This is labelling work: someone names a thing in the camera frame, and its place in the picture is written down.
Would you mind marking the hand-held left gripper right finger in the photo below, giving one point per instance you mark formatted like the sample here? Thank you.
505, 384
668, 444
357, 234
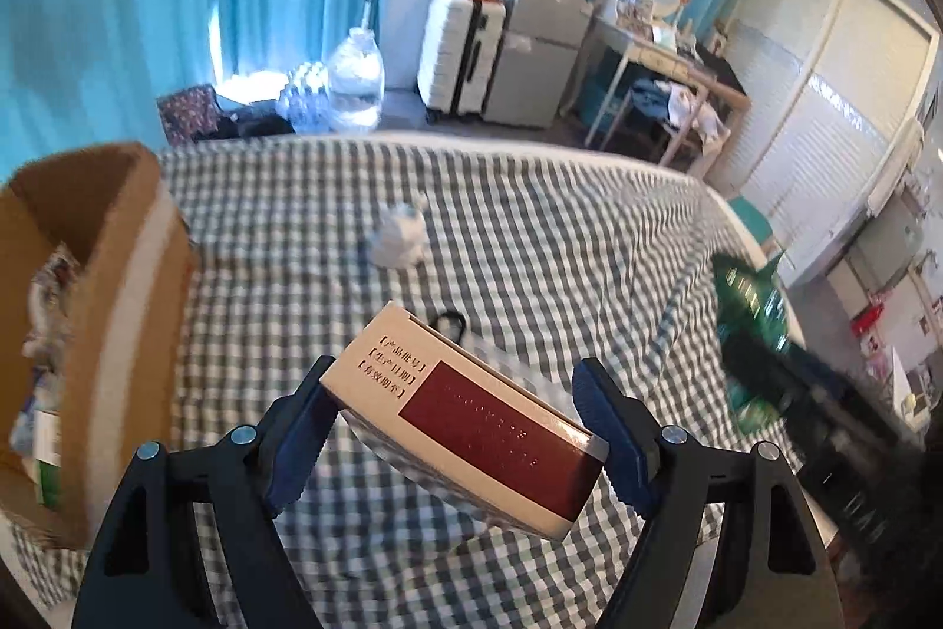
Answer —
619, 445

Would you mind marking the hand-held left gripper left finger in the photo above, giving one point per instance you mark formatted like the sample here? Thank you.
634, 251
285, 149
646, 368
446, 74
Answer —
295, 452

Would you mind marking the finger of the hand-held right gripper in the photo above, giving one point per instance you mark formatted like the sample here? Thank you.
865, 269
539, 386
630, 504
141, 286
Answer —
770, 375

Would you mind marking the green snack packet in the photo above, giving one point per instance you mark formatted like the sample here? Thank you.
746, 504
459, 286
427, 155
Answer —
751, 305

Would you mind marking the beige and maroon medicine box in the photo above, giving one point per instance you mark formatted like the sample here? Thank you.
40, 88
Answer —
471, 430

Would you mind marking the brown cardboard box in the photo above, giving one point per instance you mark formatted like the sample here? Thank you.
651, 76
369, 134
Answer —
125, 305

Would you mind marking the checked cloth covered desktop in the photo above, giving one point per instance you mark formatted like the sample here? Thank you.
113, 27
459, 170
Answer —
552, 246

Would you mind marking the red and white box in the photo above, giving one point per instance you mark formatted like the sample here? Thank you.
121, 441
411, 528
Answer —
868, 323

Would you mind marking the teal stool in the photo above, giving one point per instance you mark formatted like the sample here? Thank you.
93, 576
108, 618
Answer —
753, 224

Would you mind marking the white rabbit figurine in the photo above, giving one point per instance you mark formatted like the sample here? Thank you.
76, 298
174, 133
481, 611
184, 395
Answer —
398, 235

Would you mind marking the green and white box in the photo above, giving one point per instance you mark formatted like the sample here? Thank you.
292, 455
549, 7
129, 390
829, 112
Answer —
48, 474

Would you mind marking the white sliding door wardrobe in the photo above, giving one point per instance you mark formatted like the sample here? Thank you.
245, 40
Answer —
825, 120

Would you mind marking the pile of clothes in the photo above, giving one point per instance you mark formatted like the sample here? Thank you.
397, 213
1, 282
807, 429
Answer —
678, 102

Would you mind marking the black bag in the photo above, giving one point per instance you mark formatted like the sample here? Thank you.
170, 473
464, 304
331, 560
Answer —
254, 120

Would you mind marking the light wooden dressing desk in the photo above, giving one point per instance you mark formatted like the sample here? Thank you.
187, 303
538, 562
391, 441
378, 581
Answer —
663, 58

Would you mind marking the dark floral bag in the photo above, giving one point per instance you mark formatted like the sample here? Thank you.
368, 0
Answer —
188, 117

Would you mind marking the pack of small water bottles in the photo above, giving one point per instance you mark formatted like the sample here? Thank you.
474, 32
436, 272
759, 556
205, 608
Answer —
303, 98

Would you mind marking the large clear water jug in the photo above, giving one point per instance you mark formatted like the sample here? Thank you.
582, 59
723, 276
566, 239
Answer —
356, 84

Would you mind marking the grey mini fridge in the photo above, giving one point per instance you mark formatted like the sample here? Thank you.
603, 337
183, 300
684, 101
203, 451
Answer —
538, 61

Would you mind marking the white suitcase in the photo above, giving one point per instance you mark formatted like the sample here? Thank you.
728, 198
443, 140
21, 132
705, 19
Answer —
449, 54

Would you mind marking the wide teal curtain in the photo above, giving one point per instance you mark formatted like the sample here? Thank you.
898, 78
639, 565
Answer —
110, 10

